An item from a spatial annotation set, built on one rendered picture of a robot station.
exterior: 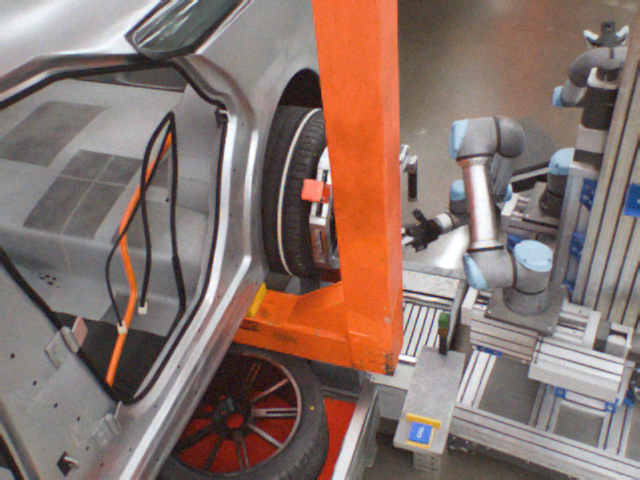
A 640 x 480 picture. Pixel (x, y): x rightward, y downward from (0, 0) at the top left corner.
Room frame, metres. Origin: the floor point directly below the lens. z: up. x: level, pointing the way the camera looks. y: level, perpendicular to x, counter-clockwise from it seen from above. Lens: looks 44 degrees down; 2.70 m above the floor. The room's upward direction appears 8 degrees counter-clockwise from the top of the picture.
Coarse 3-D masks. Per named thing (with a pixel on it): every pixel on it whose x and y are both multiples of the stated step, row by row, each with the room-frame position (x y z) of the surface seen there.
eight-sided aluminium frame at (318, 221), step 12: (324, 156) 2.06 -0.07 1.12; (324, 168) 2.02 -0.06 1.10; (312, 204) 1.94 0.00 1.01; (324, 204) 1.93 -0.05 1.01; (312, 216) 1.91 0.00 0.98; (324, 216) 1.90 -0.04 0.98; (312, 228) 1.89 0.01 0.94; (324, 228) 1.88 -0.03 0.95; (312, 240) 1.90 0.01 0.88; (324, 240) 1.88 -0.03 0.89; (324, 252) 1.88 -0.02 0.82; (336, 252) 2.07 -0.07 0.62; (324, 264) 1.88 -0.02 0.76; (336, 264) 1.93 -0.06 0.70
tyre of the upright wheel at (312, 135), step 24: (288, 120) 2.23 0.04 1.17; (312, 120) 2.21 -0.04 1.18; (288, 144) 2.11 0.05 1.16; (312, 144) 2.08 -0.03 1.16; (264, 168) 2.04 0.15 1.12; (288, 168) 2.02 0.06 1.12; (312, 168) 2.04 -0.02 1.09; (264, 192) 1.99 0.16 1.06; (288, 192) 1.96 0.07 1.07; (264, 216) 1.94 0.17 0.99; (288, 216) 1.90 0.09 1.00; (264, 240) 1.92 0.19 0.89; (288, 240) 1.88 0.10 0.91; (336, 240) 2.18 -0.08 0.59; (288, 264) 1.89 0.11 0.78; (312, 264) 1.93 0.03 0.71
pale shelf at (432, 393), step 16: (432, 352) 1.65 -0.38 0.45; (448, 352) 1.64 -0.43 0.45; (416, 368) 1.59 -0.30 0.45; (432, 368) 1.58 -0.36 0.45; (448, 368) 1.57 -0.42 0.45; (416, 384) 1.52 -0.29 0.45; (432, 384) 1.51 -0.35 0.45; (448, 384) 1.50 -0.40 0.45; (416, 400) 1.45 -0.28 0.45; (432, 400) 1.44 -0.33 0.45; (448, 400) 1.43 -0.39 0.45; (432, 416) 1.38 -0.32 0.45; (448, 416) 1.37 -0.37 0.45; (400, 432) 1.33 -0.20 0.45; (448, 432) 1.32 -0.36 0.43; (416, 448) 1.27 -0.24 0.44; (432, 448) 1.26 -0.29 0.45
